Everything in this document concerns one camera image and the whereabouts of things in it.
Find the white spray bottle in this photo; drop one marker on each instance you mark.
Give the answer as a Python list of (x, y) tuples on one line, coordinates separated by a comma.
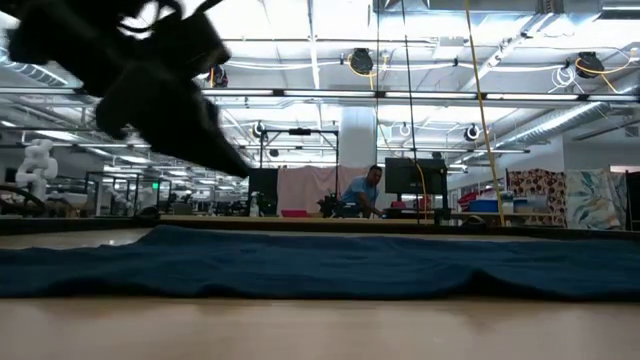
[(254, 206)]

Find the blue storage bin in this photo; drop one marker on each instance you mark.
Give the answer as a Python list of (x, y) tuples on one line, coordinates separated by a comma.
[(482, 206)]

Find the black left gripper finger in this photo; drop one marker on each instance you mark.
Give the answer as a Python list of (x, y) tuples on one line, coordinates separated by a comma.
[(170, 120)]

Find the person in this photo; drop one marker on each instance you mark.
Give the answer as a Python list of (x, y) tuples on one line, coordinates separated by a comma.
[(361, 192)]

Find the floral print fabric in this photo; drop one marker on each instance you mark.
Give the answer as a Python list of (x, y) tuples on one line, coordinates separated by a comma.
[(537, 187)]

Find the black metal stand frame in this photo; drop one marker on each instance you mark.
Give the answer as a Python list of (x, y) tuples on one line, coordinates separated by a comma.
[(300, 131)]

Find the leaf print fabric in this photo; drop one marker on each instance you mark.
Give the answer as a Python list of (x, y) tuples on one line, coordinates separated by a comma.
[(595, 200)]

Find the pink hanging cloth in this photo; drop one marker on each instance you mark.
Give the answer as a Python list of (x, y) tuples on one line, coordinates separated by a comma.
[(310, 187)]

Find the black computer monitor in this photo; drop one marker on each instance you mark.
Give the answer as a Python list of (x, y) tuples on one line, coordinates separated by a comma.
[(415, 176), (263, 184)]

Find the white robot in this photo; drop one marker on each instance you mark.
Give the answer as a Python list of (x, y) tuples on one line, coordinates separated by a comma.
[(36, 167)]

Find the black aluminium table frame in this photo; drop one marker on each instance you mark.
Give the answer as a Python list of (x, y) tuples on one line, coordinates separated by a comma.
[(75, 225)]

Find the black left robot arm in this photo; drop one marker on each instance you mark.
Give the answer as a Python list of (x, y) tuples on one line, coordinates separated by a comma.
[(50, 45)]

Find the navy blue towel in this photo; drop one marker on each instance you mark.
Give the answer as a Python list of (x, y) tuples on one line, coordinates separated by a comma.
[(320, 265)]

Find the red tray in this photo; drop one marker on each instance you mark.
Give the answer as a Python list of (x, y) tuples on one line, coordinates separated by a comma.
[(295, 213)]

